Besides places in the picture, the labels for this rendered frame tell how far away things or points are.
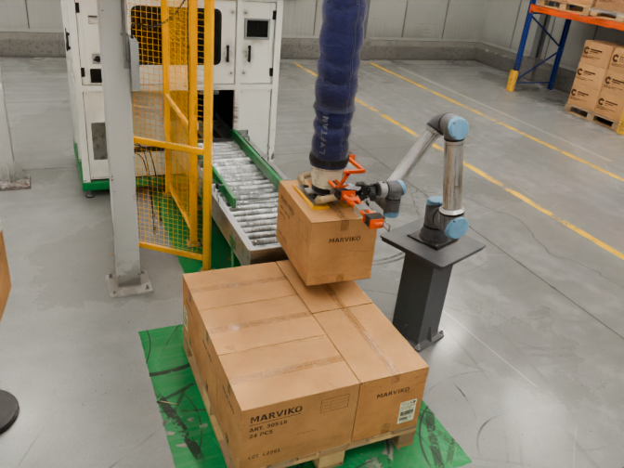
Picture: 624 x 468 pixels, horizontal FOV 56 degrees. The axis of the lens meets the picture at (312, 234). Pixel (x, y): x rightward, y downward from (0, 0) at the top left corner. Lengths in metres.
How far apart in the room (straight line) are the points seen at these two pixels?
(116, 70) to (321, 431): 2.44
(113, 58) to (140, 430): 2.18
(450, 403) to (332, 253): 1.19
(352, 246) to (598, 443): 1.81
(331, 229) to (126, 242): 1.71
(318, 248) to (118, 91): 1.64
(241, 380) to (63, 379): 1.31
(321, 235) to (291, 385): 0.84
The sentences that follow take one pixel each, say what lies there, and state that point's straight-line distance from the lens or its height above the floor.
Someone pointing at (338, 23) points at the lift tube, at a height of 2.05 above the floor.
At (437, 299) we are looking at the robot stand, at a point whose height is 0.34.
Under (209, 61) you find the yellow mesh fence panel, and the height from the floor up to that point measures 1.63.
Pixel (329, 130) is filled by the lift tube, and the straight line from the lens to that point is 3.25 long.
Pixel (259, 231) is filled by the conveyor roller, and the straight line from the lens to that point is 4.21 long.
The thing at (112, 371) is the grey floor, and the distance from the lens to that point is 3.83.
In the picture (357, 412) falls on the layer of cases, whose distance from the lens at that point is 3.07.
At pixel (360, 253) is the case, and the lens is 3.36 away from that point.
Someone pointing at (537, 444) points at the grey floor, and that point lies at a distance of 3.75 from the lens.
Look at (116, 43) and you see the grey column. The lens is 3.91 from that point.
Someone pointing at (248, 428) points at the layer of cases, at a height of 0.43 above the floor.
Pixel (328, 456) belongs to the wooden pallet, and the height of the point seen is 0.09.
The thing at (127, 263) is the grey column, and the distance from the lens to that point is 4.45.
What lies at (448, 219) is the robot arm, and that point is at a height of 1.01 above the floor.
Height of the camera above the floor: 2.46
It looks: 27 degrees down
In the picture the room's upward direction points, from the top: 6 degrees clockwise
